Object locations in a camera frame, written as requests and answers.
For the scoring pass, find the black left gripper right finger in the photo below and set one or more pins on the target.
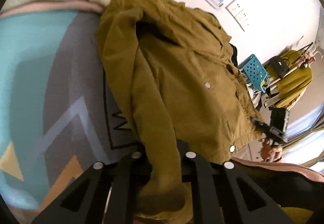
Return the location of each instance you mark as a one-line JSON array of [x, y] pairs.
[[224, 194]]

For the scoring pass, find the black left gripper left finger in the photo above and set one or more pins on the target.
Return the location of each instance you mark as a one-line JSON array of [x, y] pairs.
[[102, 194]]

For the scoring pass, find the olive brown jacket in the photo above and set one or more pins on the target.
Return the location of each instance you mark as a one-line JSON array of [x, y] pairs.
[[170, 72]]

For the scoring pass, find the person's right hand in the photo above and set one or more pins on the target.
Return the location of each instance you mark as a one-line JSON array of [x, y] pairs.
[[269, 151]]

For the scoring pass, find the mustard garment on rack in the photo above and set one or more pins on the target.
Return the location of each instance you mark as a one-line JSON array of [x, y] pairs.
[[285, 92]]

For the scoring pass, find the teal perforated plastic basket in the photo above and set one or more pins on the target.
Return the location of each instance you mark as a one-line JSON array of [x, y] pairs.
[[255, 72]]

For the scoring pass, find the black bag on rack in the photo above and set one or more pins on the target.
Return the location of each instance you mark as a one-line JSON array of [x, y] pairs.
[[279, 66]]

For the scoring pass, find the teal grey patterned bed sheet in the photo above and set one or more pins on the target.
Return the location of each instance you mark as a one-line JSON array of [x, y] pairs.
[[58, 116]]

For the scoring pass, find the white wall socket panel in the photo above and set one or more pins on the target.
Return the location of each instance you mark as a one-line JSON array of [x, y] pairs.
[[240, 14]]

